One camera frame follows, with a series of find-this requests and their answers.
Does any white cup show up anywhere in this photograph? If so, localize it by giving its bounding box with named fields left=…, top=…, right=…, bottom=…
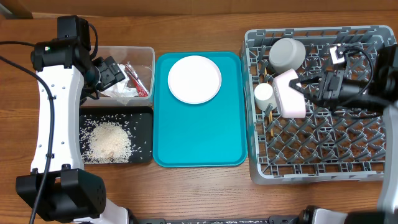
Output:
left=254, top=83, right=277, bottom=111

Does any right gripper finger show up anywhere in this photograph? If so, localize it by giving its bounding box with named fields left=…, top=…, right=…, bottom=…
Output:
left=298, top=75, right=324, bottom=85
left=289, top=81, right=322, bottom=105

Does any teal serving tray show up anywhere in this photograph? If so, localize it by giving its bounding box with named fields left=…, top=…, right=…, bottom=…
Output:
left=153, top=52, right=248, bottom=167

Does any grey dishwasher rack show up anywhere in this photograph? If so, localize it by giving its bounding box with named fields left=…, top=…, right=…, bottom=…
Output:
left=241, top=25, right=396, bottom=185

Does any rice pile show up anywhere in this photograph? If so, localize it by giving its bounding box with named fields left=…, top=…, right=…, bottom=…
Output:
left=79, top=112, right=154, bottom=164

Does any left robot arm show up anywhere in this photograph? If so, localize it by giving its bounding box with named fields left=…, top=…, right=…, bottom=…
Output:
left=16, top=37, right=136, bottom=223

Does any red sauce packet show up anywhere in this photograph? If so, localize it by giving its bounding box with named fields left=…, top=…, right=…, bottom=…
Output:
left=125, top=62, right=149, bottom=97

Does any white tissue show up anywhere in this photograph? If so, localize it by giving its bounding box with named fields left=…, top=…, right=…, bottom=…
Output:
left=101, top=64, right=139, bottom=98

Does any large white plate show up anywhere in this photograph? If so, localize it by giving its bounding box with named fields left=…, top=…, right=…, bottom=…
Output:
left=167, top=55, right=222, bottom=105

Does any clear plastic bin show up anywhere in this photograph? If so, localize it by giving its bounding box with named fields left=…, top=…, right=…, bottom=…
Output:
left=83, top=46, right=155, bottom=107

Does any black plastic tray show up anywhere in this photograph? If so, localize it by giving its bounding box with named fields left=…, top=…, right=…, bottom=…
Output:
left=77, top=106, right=155, bottom=165

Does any small pink plate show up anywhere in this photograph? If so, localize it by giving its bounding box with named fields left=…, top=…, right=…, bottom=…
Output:
left=272, top=69, right=306, bottom=118

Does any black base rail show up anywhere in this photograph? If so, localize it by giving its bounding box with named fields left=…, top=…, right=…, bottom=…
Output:
left=137, top=215, right=310, bottom=224

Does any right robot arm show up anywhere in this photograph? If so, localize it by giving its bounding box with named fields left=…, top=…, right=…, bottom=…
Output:
left=289, top=44, right=397, bottom=223

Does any grey bowl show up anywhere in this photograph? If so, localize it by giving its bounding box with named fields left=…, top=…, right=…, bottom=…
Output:
left=269, top=38, right=306, bottom=73

